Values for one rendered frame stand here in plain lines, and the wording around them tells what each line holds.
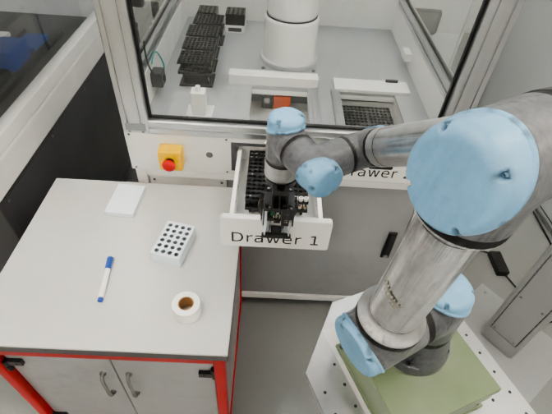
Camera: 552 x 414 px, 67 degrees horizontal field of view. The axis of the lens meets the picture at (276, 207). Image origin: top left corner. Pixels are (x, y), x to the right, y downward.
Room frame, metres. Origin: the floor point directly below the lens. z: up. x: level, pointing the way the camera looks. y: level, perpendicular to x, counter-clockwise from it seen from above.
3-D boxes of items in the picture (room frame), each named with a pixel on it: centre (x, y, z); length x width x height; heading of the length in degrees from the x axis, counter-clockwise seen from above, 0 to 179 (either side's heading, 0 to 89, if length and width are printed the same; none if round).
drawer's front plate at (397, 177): (1.04, -0.31, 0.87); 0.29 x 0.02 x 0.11; 92
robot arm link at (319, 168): (0.62, -0.08, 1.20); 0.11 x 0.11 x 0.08; 33
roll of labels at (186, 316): (0.54, 0.20, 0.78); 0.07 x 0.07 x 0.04
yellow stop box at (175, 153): (1.00, 0.34, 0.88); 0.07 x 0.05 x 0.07; 92
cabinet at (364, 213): (1.51, -0.02, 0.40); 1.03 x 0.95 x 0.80; 92
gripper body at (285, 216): (0.69, -0.01, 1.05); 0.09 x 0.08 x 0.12; 2
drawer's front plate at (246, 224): (0.73, 0.00, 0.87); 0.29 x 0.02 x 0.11; 92
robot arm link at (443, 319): (0.45, -0.31, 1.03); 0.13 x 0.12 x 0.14; 123
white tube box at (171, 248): (0.74, 0.28, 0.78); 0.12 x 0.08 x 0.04; 171
